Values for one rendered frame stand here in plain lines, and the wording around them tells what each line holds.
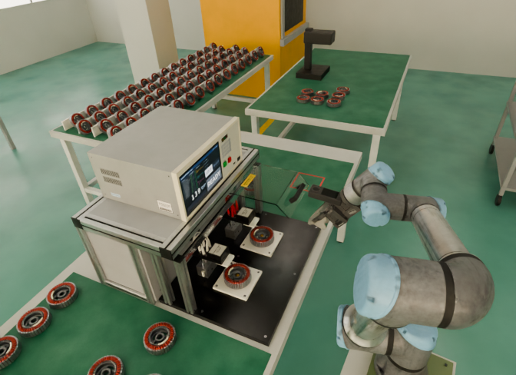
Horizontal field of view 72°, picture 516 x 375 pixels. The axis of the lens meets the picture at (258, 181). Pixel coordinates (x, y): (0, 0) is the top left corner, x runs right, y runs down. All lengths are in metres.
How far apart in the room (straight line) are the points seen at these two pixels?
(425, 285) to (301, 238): 1.04
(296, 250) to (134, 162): 0.79
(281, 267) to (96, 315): 0.75
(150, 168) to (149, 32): 4.00
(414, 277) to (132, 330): 1.09
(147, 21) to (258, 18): 1.40
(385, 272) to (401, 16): 5.73
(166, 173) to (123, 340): 0.64
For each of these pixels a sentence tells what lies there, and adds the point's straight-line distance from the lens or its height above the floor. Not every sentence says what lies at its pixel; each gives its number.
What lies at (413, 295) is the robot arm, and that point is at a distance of 0.68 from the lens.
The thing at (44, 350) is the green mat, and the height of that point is 0.75.
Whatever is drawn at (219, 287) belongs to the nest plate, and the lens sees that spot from 1.49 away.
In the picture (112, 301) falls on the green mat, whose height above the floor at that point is 0.75.
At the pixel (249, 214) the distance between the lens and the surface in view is 1.56.
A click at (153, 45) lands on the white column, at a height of 0.75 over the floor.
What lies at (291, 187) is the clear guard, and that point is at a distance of 1.49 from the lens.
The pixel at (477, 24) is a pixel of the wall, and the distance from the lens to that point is 6.28.
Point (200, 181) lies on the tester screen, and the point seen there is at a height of 1.21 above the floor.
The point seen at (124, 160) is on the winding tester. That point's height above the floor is 1.32.
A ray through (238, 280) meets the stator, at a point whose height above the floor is 0.82.
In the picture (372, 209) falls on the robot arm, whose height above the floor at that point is 1.30.
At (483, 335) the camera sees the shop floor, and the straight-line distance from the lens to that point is 2.54.
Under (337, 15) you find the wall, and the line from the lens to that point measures 6.42.
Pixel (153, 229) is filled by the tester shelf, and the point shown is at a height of 1.11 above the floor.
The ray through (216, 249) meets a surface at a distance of 1.43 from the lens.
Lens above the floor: 1.94
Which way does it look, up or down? 35 degrees down
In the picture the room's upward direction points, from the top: 3 degrees counter-clockwise
